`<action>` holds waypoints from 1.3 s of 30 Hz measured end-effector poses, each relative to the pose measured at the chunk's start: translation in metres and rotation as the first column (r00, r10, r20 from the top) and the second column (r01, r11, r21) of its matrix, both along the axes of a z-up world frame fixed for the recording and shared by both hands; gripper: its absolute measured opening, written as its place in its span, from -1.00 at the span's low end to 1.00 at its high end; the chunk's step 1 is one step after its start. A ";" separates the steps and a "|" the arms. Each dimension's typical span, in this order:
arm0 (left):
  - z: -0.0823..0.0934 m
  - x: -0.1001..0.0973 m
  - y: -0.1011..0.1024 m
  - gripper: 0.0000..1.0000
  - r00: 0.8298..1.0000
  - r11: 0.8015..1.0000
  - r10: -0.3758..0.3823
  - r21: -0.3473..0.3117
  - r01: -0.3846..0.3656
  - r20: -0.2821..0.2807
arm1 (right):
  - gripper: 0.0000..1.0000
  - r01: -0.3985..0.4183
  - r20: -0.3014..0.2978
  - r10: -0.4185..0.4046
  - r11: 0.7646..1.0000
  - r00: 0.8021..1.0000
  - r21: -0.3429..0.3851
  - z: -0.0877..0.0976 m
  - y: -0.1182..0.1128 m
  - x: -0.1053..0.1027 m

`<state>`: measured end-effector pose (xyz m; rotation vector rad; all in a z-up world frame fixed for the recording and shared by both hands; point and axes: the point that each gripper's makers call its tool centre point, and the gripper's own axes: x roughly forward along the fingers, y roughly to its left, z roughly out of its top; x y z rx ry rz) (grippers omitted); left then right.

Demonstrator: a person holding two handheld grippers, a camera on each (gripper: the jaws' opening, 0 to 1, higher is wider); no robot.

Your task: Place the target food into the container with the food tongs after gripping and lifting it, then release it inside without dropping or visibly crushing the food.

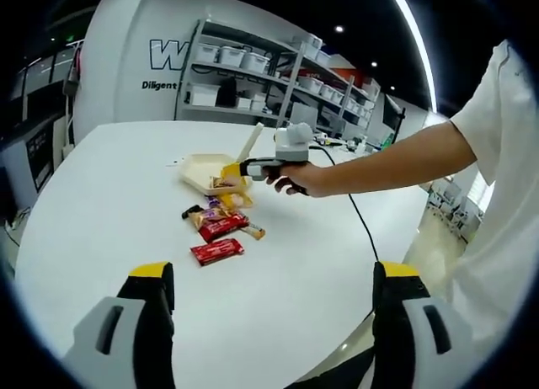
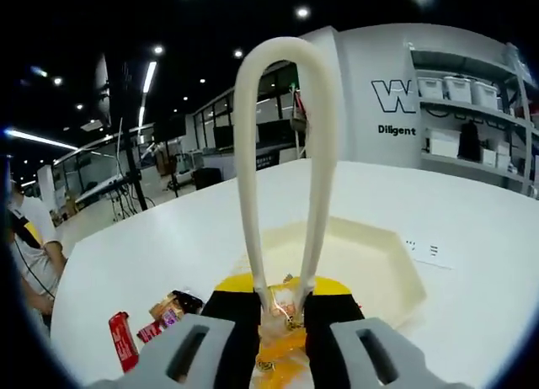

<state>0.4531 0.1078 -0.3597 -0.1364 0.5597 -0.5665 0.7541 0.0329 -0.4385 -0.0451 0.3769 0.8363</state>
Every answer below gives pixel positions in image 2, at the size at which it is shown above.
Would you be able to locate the white paper sheet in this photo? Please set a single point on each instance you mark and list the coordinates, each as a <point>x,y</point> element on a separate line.
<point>438,259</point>

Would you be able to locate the grey metal shelf rack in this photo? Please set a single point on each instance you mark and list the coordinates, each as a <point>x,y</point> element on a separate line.
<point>463,107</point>

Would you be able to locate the white rack with bags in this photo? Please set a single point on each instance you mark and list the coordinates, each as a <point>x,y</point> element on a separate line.
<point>300,119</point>

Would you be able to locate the beige plastic food tongs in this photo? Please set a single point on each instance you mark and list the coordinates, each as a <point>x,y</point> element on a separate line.
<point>246,153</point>

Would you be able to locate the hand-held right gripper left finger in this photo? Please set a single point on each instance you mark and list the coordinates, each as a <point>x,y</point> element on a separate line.
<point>177,355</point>

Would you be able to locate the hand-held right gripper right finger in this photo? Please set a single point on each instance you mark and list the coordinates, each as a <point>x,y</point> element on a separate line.
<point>379,355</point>

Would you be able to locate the beige hexagonal food container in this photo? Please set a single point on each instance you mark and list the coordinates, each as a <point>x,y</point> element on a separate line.
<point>370,258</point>

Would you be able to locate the gold purple snack packet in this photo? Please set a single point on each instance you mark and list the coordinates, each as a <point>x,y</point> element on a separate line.
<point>165,311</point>

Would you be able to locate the black tripod stand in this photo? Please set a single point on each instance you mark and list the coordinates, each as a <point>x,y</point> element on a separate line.
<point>132,170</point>

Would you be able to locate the tilted screen on stand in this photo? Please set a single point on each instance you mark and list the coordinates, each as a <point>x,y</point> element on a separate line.
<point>103,90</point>

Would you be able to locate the row of white storage bins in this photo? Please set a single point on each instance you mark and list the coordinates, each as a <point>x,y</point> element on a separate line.
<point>457,90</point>

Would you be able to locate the dark low counter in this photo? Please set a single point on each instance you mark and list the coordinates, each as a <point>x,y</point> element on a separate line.
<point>269,157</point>

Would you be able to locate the long red snack bar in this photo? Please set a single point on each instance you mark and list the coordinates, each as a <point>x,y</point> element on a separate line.
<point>149,332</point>
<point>122,342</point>

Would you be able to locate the white box on shelf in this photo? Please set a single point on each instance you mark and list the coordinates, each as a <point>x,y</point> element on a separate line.
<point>442,145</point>

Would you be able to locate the yellow bun food packet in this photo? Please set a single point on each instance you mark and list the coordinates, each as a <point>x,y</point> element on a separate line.
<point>280,351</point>

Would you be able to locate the black bag on shelf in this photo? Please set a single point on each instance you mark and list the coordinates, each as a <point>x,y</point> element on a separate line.
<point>468,140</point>

